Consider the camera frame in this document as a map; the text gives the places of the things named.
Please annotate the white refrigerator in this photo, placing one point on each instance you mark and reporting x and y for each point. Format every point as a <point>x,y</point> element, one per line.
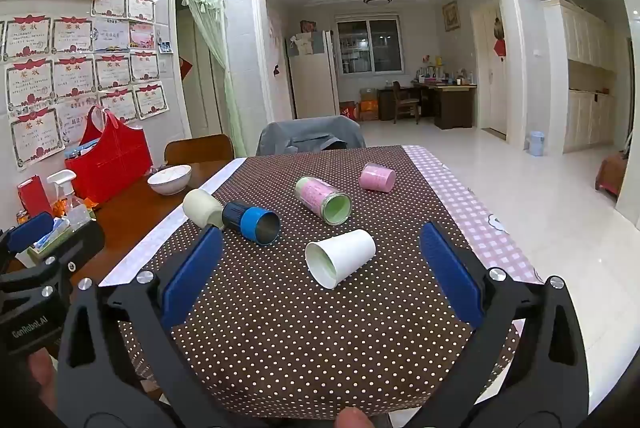
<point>312,83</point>

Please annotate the blue trash bin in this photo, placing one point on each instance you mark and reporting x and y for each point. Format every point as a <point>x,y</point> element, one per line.
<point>536,144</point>

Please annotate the window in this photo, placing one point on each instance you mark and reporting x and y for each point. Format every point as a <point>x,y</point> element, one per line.
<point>370,43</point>

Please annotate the white bowl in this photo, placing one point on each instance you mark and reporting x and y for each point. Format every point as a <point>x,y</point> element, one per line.
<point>170,180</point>

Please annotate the green lace curtain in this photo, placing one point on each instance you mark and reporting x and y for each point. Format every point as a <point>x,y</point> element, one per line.
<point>215,38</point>

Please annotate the dark wooden desk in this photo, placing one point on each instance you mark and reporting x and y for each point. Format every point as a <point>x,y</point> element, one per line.
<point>452,105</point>

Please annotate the wall of award certificates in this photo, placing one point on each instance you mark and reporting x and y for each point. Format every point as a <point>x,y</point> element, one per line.
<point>75,73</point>

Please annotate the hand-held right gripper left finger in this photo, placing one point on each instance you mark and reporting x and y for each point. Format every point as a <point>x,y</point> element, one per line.
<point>192,278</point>

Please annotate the brown low stool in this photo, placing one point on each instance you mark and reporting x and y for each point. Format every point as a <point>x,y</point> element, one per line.
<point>611,173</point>

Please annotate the dark wooden chair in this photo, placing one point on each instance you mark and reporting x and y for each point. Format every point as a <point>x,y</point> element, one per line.
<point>402,98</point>

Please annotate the cream wall cabinet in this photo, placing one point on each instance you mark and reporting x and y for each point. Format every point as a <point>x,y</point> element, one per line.
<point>582,108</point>

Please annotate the blue metal cup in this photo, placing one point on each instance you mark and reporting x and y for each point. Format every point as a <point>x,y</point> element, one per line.
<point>252,220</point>

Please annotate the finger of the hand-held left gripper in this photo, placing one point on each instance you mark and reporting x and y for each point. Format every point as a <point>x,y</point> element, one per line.
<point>30,230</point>
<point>75,243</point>

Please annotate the person's right hand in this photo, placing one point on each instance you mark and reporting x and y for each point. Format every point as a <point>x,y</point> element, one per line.
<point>353,419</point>

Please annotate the person's left hand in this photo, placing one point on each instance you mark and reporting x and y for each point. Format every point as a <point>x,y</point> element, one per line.
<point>41,378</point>

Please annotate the white door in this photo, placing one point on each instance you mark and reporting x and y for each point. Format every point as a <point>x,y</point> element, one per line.
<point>487,83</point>

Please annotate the cream plastic cup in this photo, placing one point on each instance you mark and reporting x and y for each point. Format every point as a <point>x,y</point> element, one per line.
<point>202,207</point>

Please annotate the pink and green cup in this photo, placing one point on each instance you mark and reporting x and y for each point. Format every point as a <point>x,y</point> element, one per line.
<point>320,198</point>

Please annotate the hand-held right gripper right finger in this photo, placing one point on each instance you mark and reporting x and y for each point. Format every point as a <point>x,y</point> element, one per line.
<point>450,278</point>

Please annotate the clear spray bottle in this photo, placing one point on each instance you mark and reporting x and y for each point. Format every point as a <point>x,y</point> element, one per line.
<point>65,188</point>

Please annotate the brown polka-dot tablecloth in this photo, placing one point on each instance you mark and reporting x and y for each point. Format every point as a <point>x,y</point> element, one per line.
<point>280,333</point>

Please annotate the grey jacket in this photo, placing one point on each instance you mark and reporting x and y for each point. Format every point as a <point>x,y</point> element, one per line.
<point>300,133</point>

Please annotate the green organizer box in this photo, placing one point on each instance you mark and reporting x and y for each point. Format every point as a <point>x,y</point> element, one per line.
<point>65,233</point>

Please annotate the red tote bag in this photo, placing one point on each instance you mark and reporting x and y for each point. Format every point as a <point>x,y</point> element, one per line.
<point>110,168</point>

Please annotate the red cardboard box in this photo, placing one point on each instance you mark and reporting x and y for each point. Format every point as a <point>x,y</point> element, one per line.
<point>349,111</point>

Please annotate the small framed wall picture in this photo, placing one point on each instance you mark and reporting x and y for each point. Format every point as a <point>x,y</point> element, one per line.
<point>450,15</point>

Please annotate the red door decoration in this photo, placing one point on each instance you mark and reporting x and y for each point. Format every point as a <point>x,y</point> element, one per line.
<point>499,48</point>

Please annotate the white paper cup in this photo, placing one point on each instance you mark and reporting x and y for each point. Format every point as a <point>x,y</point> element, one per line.
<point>340,258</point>

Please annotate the orange cardboard box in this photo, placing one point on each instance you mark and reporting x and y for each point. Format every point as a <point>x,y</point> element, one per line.
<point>369,108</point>

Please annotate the row of desk bottles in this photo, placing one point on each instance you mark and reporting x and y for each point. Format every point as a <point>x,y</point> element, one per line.
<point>442,75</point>

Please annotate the wooden dining chair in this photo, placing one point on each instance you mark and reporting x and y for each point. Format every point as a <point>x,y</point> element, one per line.
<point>200,149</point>

